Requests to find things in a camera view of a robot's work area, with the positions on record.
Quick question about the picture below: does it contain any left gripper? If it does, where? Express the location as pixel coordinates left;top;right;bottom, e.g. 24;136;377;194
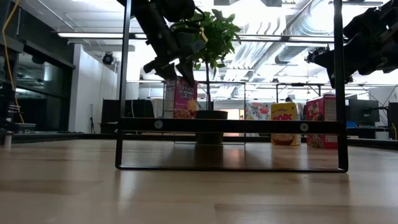
133;2;206;88

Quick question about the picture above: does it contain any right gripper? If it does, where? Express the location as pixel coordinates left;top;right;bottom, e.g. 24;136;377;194
314;7;393;85

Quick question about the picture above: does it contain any purple Raisin Bran cereal box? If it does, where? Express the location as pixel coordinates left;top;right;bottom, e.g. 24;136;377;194
164;77;198;119

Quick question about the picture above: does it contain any red Froot Loops cereal box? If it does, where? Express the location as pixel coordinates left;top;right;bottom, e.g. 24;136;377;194
305;95;338;149

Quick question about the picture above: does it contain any yellow Corn Pops cereal box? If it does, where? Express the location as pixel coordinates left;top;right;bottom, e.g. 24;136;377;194
271;102;302;146

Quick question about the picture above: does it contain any white colourful cereal box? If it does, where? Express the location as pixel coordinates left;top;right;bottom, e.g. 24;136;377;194
245;101;276;121

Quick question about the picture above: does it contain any black ceiling-hung device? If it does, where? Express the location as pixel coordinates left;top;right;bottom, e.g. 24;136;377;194
304;45;330;64

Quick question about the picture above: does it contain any black cabinet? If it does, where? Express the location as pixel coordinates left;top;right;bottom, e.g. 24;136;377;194
101;99;155;134

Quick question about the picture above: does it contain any green potted plant black pot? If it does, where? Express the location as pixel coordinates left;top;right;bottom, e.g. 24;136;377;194
170;8;242;145

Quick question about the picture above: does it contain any black computer monitor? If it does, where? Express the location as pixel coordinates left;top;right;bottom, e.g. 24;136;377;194
387;101;398;141
348;98;381;124

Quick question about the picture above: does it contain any long ceiling light strip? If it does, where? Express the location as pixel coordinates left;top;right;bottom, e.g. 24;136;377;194
57;32;147;39

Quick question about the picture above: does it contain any black metal frame table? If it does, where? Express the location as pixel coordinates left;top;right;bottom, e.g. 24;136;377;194
275;82;323;103

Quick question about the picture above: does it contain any silver ventilation duct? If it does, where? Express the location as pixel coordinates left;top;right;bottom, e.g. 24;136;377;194
275;9;335;65

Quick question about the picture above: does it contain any black metal frame shelf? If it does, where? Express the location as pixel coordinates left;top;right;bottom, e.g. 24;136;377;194
114;0;349;174

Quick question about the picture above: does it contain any black aluminium rig frame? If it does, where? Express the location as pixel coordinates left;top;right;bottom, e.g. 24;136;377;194
0;132;398;151

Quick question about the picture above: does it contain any yellow cable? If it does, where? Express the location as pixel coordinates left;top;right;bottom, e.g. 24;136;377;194
1;0;25;124

